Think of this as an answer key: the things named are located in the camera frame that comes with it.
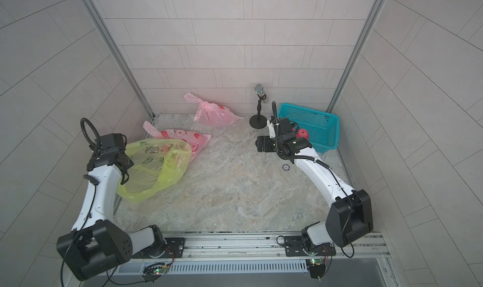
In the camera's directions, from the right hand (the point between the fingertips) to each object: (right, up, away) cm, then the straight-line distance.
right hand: (263, 141), depth 83 cm
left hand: (-60, -9, -6) cm, 61 cm away
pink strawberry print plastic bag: (-33, 0, +11) cm, 35 cm away
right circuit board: (+20, -47, -13) cm, 53 cm away
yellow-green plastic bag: (-50, -10, +4) cm, 51 cm away
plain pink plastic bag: (-27, +13, +19) cm, 36 cm away
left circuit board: (-40, -45, -17) cm, 63 cm away
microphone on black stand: (-1, +10, +29) cm, 31 cm away
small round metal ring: (+12, -14, +11) cm, 21 cm away
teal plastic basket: (+37, +5, +26) cm, 46 cm away
